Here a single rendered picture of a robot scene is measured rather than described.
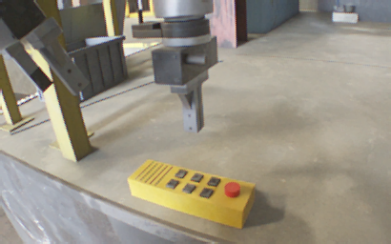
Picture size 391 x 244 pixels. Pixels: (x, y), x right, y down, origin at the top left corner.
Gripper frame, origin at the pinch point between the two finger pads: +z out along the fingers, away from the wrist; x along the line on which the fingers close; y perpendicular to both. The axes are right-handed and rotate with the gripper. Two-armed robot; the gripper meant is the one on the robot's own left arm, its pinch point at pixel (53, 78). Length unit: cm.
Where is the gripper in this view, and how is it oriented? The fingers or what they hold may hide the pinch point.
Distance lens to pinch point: 43.8
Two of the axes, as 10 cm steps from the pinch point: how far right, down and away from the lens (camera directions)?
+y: 4.9, -7.3, 4.8
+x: -7.8, -1.1, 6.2
